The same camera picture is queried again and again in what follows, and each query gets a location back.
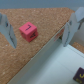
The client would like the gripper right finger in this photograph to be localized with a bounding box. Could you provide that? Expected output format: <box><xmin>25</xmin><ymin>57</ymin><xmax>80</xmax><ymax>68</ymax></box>
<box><xmin>61</xmin><ymin>8</ymin><xmax>84</xmax><ymax>49</ymax></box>

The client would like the white plastic box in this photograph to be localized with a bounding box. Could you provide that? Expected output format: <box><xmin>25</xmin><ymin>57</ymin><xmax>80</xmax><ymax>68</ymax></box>
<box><xmin>23</xmin><ymin>21</ymin><xmax>84</xmax><ymax>84</ymax></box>

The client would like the purple block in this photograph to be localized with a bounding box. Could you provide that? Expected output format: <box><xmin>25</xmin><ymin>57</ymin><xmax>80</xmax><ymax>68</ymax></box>
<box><xmin>73</xmin><ymin>67</ymin><xmax>84</xmax><ymax>82</ymax></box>

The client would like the pink block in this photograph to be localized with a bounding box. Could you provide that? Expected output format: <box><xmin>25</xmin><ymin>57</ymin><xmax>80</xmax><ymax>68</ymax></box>
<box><xmin>18</xmin><ymin>21</ymin><xmax>38</xmax><ymax>43</ymax></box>

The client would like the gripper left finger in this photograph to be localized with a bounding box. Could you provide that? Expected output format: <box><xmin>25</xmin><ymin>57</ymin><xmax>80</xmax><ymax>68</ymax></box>
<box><xmin>0</xmin><ymin>12</ymin><xmax>18</xmax><ymax>50</ymax></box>

